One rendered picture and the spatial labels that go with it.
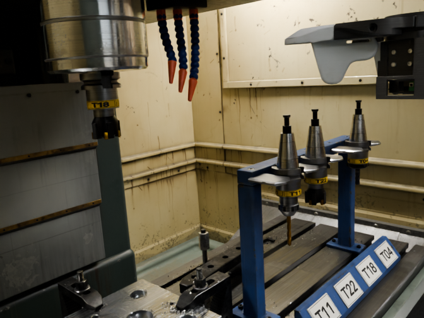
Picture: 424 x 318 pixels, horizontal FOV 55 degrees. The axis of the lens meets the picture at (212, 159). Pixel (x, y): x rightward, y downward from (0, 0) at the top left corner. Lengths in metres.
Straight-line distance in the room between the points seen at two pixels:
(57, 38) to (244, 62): 1.19
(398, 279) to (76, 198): 0.85
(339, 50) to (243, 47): 1.31
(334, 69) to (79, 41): 0.35
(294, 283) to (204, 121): 1.06
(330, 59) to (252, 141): 1.33
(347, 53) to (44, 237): 0.93
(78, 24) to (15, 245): 0.68
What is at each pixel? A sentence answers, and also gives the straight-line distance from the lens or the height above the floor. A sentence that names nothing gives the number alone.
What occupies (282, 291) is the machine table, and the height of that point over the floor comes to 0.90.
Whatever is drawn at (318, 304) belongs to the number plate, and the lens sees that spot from 0.89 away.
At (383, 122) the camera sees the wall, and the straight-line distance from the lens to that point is 1.48.
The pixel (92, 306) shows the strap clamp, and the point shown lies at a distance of 0.85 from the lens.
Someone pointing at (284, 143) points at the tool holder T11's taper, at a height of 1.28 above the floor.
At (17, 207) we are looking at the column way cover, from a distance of 1.12.
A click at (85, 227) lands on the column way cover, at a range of 1.22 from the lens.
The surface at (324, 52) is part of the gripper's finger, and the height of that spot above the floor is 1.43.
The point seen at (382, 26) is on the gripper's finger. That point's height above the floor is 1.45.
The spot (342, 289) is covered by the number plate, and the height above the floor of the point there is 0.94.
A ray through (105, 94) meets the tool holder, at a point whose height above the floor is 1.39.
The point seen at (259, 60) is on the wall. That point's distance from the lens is 1.70.
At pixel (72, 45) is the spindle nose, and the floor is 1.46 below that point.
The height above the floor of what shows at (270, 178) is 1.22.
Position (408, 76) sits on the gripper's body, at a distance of 0.44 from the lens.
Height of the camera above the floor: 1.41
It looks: 12 degrees down
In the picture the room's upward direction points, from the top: 3 degrees counter-clockwise
